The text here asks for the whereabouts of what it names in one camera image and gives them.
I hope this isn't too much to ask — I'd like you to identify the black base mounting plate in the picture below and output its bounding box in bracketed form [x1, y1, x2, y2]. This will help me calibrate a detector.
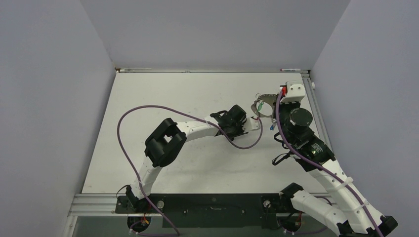
[115, 193, 302, 230]

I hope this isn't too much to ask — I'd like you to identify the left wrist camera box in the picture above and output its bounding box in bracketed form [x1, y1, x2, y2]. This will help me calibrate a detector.
[243, 117, 261, 132]

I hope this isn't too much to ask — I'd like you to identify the aluminium back rail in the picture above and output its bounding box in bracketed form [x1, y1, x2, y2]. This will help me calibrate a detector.
[116, 68, 309, 74]

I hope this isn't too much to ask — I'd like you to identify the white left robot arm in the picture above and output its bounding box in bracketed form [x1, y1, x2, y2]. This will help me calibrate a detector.
[117, 105, 260, 212]

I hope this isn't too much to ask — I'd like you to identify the large steel carabiner keyring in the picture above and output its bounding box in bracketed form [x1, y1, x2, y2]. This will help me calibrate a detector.
[251, 93, 278, 118]

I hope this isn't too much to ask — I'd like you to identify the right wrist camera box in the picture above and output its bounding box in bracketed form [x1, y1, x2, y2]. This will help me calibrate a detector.
[280, 80, 306, 104]

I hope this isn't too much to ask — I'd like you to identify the aluminium front frame rail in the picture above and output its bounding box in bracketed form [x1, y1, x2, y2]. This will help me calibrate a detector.
[67, 193, 335, 217]

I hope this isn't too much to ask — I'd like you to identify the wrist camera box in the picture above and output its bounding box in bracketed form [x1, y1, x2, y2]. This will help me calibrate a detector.
[243, 117, 261, 132]
[280, 80, 306, 104]

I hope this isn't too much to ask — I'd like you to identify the aluminium right side rail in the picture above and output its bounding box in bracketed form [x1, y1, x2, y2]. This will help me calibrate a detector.
[301, 73, 327, 141]

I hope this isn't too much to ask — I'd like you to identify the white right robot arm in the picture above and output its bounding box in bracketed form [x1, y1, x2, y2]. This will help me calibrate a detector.
[274, 102, 398, 237]

